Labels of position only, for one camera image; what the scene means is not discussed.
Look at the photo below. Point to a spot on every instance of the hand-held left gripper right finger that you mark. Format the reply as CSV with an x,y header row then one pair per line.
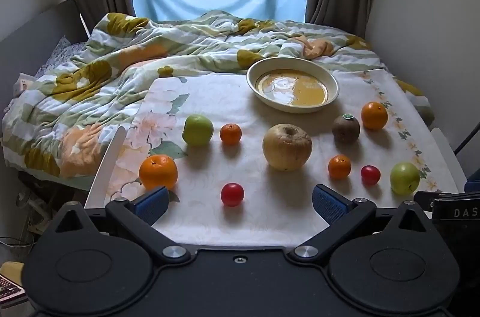
x,y
327,204

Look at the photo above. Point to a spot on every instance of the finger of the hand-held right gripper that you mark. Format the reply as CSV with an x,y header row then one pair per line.
x,y
425,197

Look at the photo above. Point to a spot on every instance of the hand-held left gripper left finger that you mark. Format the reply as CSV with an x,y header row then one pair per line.
x,y
152,203

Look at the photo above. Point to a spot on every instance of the green apple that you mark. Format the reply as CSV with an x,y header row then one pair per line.
x,y
404,177
197,130

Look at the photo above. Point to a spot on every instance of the large orange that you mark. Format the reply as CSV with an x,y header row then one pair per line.
x,y
158,172
374,115

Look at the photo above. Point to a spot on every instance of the small tangerine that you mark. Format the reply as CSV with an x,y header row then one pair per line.
x,y
339,167
230,134

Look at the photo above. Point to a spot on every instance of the red tomato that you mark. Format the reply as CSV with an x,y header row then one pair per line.
x,y
370,175
232,194

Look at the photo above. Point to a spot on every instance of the large yellowish apple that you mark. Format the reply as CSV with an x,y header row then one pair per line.
x,y
287,147

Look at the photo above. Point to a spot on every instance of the brown kiwi with green sticker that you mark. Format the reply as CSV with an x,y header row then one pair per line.
x,y
345,129

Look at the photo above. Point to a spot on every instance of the cream ceramic bowl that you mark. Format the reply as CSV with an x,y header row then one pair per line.
x,y
292,86

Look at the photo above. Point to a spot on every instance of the white table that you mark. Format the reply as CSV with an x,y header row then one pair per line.
x,y
108,167

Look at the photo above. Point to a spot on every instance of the white floor fan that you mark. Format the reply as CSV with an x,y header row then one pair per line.
x,y
35,208

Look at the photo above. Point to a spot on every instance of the floral tablecloth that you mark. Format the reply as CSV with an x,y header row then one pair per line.
x,y
225,99

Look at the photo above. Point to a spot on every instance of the floral quilt blanket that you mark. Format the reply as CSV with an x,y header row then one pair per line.
x,y
112,77

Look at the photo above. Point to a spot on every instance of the patterned pillow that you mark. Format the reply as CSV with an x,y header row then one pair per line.
x,y
62,56

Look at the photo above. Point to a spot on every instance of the grey bed headboard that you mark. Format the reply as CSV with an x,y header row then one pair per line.
x,y
33,28

